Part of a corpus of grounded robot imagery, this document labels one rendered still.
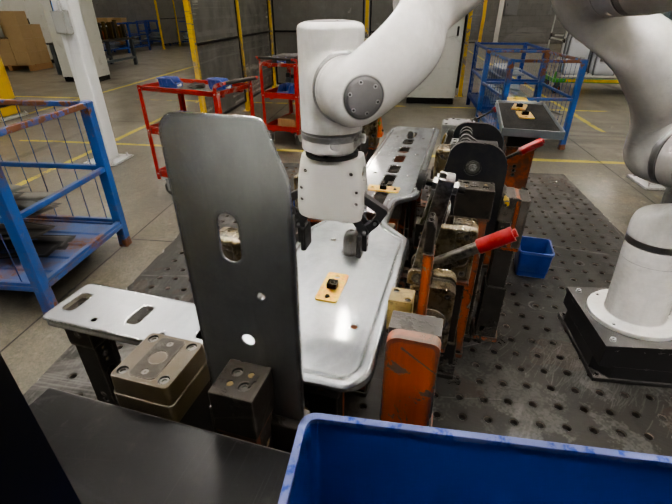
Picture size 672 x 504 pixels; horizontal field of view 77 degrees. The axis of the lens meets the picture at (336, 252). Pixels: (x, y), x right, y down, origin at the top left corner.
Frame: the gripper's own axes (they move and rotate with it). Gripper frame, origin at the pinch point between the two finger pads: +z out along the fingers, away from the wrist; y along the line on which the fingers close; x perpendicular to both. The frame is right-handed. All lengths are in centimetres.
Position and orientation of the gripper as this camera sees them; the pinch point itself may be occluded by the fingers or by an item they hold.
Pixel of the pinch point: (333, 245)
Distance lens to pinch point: 67.4
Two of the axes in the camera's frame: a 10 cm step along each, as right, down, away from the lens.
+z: 0.1, 8.6, 5.1
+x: -2.8, 4.9, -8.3
